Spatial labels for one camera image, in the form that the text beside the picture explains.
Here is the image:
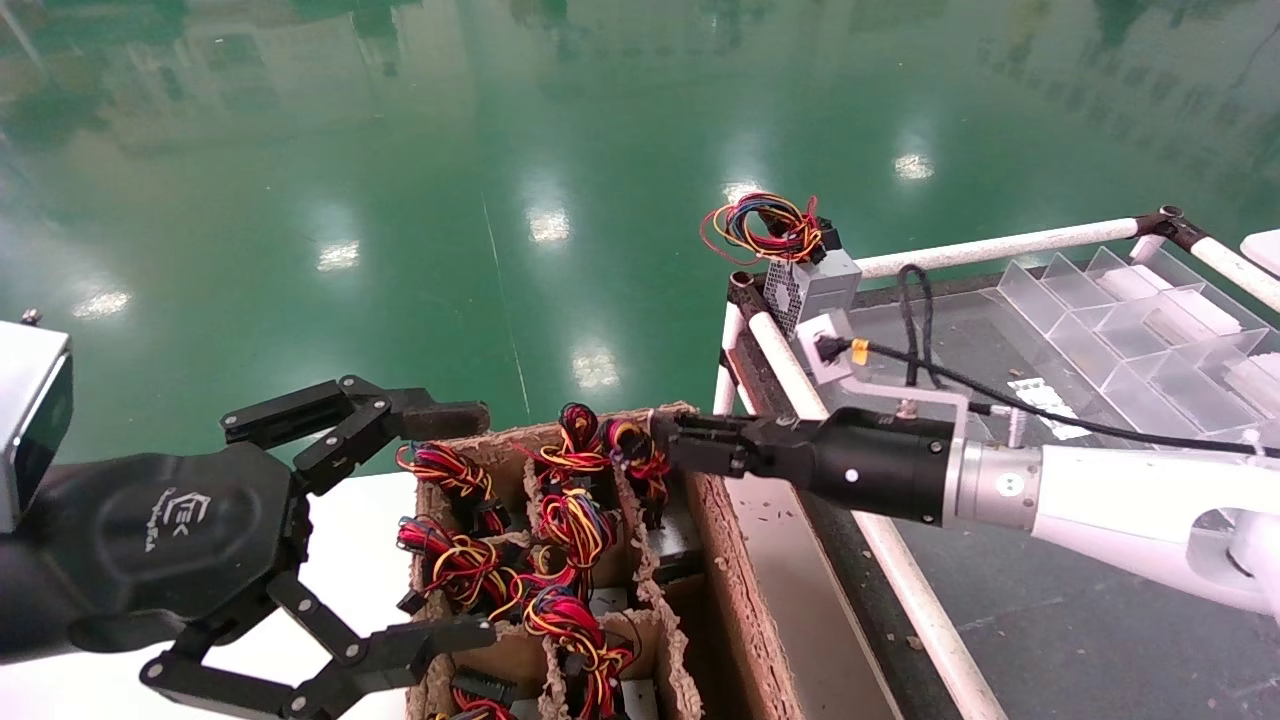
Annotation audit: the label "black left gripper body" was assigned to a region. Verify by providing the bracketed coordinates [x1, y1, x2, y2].
[0, 444, 313, 663]

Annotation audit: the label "brown cardboard divider box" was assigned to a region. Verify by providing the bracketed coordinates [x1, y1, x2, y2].
[405, 400, 806, 720]

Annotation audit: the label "silver power supply coiled wires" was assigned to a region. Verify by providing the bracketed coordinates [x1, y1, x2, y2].
[700, 192, 863, 343]

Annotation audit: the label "white tube cart frame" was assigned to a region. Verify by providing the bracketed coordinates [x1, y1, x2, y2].
[710, 205, 1280, 720]

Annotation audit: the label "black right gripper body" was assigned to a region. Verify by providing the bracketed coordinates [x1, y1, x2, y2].
[743, 406, 953, 528]

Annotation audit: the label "silver power supply colourful wires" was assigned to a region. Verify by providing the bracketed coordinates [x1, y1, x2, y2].
[397, 515, 531, 613]
[603, 418, 703, 586]
[396, 443, 513, 538]
[538, 488, 623, 576]
[530, 402, 613, 481]
[430, 668, 521, 720]
[520, 585, 661, 720]

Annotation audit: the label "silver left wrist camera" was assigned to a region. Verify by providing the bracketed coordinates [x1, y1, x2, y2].
[0, 310, 74, 533]

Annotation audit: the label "white paper label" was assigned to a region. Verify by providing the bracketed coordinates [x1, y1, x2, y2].
[1008, 378, 1093, 443]

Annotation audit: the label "black camera cable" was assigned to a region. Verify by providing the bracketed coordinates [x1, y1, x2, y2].
[815, 263, 1280, 459]

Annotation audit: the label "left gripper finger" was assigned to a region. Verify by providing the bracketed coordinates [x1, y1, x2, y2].
[140, 568, 499, 720]
[220, 376, 493, 497]

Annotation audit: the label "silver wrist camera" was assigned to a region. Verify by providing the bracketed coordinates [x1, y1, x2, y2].
[795, 310, 973, 426]
[0, 310, 74, 533]

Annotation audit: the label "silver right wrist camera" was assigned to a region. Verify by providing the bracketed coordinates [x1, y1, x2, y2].
[795, 310, 973, 426]

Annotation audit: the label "white board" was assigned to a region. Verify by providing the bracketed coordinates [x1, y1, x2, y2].
[1240, 230, 1280, 279]

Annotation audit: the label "clear acrylic divider tray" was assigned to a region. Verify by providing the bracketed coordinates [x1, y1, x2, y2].
[985, 245, 1280, 453]

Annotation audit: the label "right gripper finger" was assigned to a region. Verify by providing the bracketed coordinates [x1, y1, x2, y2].
[666, 413, 763, 445]
[666, 441, 753, 478]

